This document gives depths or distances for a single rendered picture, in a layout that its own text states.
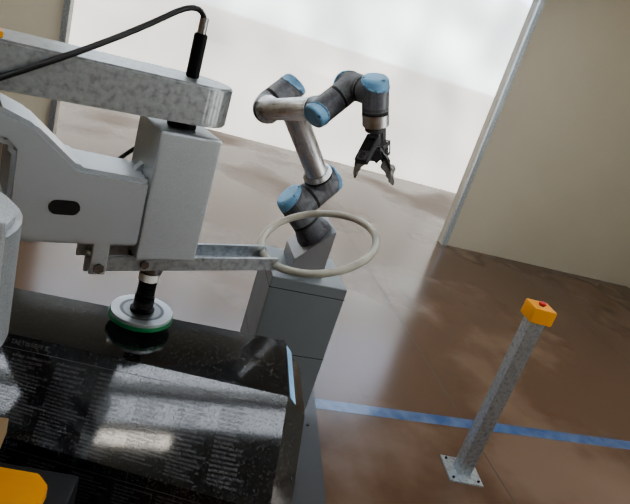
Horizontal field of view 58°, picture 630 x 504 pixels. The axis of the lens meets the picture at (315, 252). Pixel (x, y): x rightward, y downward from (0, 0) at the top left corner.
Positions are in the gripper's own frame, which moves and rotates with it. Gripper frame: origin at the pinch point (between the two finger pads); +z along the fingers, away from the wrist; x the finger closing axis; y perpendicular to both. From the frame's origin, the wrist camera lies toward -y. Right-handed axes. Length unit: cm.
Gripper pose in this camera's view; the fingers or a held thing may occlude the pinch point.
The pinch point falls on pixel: (372, 182)
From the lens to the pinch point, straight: 205.0
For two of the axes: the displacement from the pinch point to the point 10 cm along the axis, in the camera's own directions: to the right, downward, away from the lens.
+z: 0.5, 8.5, 5.3
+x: -8.7, -2.2, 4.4
